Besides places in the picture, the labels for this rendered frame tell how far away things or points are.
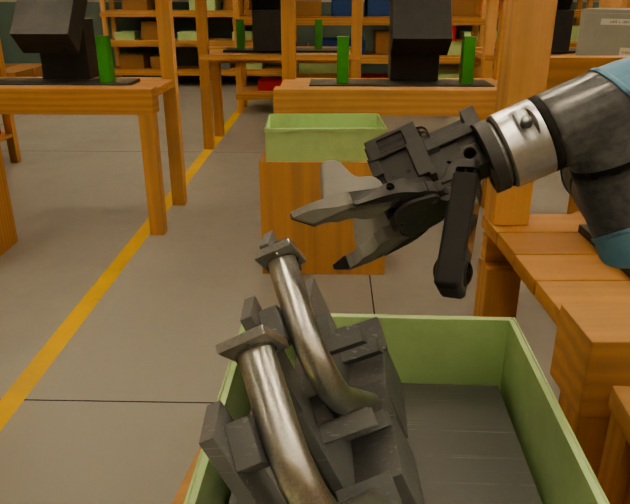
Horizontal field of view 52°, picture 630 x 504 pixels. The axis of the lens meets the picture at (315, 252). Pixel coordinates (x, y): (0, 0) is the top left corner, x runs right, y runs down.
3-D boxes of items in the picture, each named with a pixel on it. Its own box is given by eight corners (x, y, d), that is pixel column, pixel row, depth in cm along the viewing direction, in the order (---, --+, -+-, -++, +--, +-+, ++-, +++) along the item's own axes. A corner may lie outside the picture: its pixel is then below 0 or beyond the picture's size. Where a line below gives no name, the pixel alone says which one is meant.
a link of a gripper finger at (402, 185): (335, 208, 60) (413, 201, 64) (341, 224, 60) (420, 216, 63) (353, 179, 56) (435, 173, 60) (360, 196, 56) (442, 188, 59)
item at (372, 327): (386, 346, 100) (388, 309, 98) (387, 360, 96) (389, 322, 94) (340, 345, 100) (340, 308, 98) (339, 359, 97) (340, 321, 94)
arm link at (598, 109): (689, 138, 57) (664, 46, 55) (569, 187, 59) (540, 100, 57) (648, 127, 65) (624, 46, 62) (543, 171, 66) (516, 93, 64)
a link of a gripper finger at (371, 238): (341, 233, 75) (392, 188, 69) (357, 277, 73) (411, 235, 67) (320, 231, 73) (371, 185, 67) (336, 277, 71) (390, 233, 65)
